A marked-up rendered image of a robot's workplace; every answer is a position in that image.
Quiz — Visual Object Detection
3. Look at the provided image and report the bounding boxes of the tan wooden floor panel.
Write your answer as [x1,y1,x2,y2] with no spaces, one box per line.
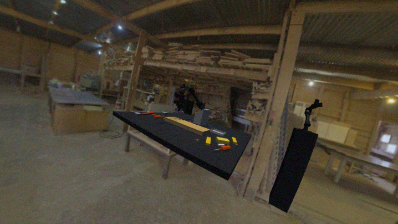
[165,117,210,136]

